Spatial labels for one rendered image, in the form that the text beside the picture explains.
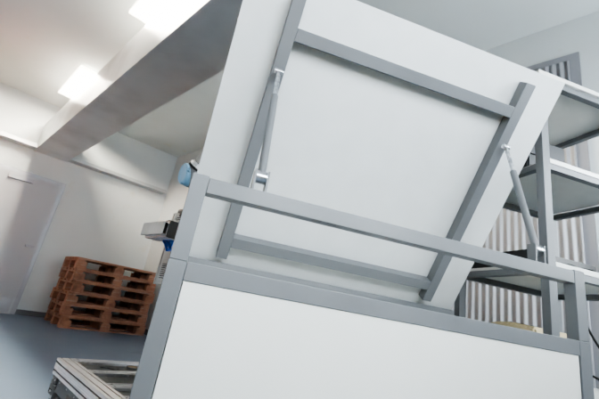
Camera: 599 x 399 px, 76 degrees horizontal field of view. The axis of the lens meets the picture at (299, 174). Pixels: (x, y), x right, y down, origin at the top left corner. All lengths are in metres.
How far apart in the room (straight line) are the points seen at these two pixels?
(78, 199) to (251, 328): 7.12
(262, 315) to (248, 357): 0.09
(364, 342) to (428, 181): 0.74
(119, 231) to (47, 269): 1.28
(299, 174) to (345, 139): 0.20
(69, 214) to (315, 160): 6.76
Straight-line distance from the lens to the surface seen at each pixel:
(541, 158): 1.75
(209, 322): 0.90
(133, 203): 8.18
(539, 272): 1.34
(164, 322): 0.89
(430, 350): 1.09
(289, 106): 1.31
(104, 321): 6.94
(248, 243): 1.42
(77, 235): 7.87
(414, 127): 1.45
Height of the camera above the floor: 0.73
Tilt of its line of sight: 20 degrees up
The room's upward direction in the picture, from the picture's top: 10 degrees clockwise
